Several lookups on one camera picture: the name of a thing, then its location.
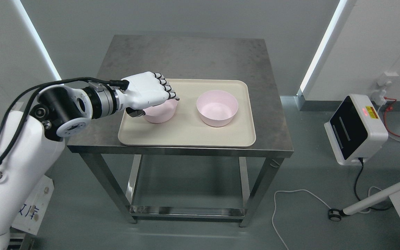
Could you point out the white wheeled stand leg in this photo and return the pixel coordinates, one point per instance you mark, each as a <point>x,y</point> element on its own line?
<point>392,192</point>

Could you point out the beige plastic tray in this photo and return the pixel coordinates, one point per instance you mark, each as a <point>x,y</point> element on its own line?
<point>186,128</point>

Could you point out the stainless steel table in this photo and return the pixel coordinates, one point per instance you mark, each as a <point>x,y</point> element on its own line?
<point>118,168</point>

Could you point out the white black box device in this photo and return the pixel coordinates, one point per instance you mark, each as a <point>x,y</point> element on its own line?
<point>355,130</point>

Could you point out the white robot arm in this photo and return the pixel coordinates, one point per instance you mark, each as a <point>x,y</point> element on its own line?
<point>32,140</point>

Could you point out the white wall socket plug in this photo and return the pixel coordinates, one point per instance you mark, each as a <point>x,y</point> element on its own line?
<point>383,82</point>

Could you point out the pink bowl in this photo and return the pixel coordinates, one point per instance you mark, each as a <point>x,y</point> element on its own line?
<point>161,113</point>
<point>217,107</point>

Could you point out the white sign with blue text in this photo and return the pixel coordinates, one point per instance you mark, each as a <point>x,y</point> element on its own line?
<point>32,211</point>

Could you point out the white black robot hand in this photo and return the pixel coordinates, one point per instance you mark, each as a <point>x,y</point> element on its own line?
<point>144,90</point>

